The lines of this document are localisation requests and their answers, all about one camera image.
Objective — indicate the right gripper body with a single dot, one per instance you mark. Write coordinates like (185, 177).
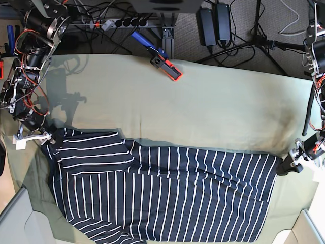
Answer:
(43, 137)

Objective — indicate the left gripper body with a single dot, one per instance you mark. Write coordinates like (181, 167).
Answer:
(310, 150)

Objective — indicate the navy white striped T-shirt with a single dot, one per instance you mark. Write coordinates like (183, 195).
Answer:
(116, 190)

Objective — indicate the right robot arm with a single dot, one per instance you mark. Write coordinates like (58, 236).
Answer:
(45, 23)

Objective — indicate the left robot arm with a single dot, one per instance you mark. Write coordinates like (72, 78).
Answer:
(314, 43)

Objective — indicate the grey bin right corner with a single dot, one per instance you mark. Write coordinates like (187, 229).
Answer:
(303, 231)

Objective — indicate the grey bin corner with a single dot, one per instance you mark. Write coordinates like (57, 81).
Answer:
(303, 231)
(21, 224)

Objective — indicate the grey bin left corner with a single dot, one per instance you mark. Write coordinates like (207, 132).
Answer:
(21, 224)

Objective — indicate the blue clamp at left edge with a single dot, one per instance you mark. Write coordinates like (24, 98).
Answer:
(10, 35)

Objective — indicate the black tripod stand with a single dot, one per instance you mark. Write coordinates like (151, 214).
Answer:
(258, 41)

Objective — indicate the green table cloth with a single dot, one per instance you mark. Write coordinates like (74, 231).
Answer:
(209, 107)

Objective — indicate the grey power strip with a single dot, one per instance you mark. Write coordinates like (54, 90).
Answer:
(112, 23)

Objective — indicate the blue orange black clamp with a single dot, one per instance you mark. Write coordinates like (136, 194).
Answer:
(159, 58)

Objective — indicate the black power adapter right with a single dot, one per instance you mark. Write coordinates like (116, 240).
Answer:
(223, 25)

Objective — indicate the black power adapter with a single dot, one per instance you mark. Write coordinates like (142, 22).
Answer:
(205, 22)
(223, 25)

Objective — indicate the black power adapter left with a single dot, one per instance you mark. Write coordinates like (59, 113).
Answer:
(205, 22)

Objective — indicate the dark monitor base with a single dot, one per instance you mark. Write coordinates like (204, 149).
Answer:
(166, 6)

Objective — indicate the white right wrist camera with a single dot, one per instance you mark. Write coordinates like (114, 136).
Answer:
(19, 141)

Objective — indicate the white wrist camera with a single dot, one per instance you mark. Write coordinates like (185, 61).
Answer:
(19, 141)
(319, 174)

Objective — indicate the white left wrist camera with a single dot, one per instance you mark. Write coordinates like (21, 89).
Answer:
(319, 174)

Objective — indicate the aluminium table frame rail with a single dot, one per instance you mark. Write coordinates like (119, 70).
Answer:
(165, 31)

